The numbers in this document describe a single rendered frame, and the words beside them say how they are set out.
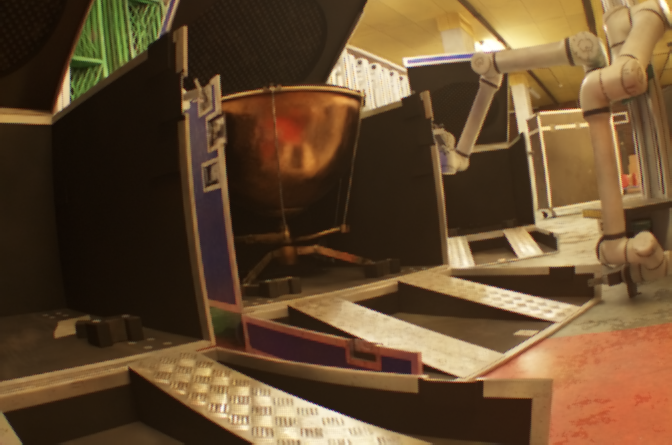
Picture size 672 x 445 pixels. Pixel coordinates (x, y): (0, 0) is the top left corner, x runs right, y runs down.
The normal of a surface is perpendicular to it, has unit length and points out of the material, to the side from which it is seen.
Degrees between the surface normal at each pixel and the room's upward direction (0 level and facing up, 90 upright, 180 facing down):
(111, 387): 91
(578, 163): 90
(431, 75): 143
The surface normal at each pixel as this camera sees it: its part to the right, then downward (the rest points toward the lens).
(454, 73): -0.02, 0.76
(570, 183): -0.05, -0.07
